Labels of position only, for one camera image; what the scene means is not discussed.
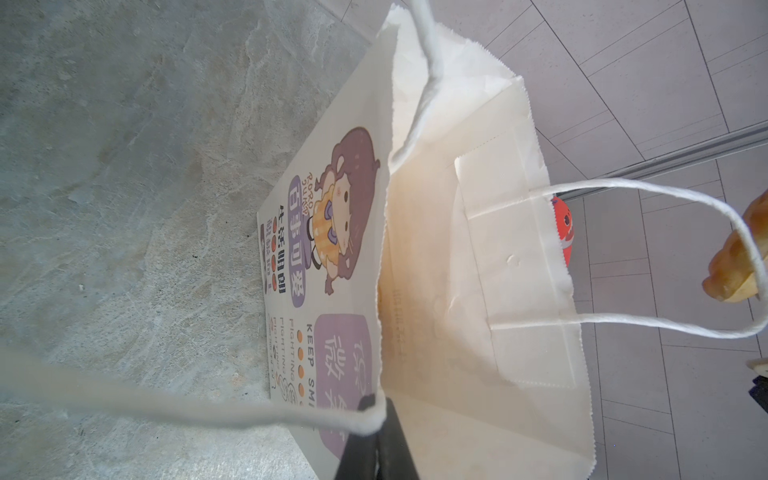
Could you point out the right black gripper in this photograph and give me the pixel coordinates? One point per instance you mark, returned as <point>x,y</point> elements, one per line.
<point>759,391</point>

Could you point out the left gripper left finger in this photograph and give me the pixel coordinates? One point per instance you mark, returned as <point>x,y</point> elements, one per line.
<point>359,460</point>

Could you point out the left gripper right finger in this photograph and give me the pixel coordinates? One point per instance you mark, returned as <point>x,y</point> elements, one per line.
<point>394,459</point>

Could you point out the ring shaped bread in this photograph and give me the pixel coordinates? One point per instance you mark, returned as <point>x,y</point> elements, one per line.
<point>731,275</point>

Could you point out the white printed paper bag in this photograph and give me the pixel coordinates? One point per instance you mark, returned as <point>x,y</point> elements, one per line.
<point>457,306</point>

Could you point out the red plush fish toy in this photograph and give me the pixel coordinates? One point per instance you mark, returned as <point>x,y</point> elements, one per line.
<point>565,227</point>

